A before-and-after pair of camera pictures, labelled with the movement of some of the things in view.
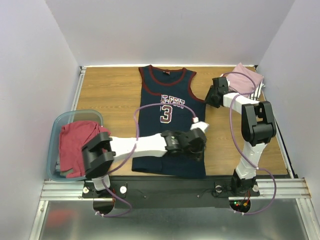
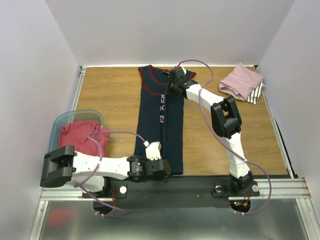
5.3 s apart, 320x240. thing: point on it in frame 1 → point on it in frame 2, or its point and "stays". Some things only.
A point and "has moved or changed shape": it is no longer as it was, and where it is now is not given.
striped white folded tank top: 255,95 stays
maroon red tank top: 73,136 stays
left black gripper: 198,155 → 158,179
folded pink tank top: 241,83 stays
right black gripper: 210,96 → 172,88
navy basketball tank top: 169,105 has moved or changed shape
